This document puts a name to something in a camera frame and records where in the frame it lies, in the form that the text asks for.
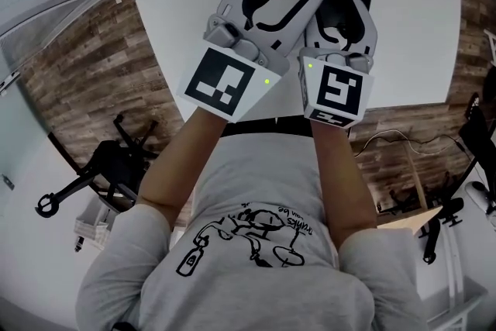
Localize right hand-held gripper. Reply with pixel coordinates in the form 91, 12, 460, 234
297, 0, 380, 129

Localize light wooden board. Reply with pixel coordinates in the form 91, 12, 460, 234
377, 205, 445, 238

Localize black chair base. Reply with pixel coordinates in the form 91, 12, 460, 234
377, 171, 467, 265

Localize white table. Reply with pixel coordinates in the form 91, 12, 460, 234
115, 0, 463, 129

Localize person's grey printed shirt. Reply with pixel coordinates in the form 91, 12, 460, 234
76, 134, 428, 331

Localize person's black trousers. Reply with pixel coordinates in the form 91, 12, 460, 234
219, 117, 315, 140

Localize person's left forearm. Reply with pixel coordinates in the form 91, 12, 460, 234
136, 104, 230, 234

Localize black office chair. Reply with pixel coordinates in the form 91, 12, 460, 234
34, 113, 160, 219

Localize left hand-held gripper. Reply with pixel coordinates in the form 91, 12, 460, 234
176, 0, 326, 124

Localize person's right forearm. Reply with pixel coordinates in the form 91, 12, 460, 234
309, 119, 379, 250

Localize white storage basket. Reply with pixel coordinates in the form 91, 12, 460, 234
73, 196, 118, 253

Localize thin floor cable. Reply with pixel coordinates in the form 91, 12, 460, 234
353, 129, 467, 157

